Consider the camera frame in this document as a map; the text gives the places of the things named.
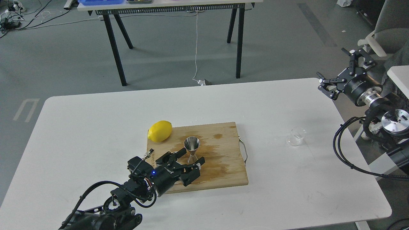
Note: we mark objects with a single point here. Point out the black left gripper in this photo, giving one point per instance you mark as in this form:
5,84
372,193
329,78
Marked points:
169,171

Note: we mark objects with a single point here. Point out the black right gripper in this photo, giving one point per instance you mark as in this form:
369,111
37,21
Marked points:
354,81

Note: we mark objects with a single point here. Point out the steel jigger measuring cup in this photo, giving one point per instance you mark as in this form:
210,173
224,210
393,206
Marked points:
191,145

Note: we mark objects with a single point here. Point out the small clear glass cup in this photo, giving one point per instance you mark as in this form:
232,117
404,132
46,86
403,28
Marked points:
296,136

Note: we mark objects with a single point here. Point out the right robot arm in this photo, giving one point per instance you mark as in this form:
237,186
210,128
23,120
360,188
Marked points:
384,121

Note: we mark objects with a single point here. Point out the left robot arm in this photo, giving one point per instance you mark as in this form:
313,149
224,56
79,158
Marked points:
144,186

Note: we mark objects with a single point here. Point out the yellow lemon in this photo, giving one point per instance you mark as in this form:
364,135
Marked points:
160,131

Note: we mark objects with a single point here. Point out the bamboo cutting board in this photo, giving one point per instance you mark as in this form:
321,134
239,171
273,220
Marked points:
219,145

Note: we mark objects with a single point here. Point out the grey office chair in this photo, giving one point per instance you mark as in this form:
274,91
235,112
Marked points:
390,35

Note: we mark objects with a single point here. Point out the blue tray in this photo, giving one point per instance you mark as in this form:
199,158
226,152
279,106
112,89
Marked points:
99,2

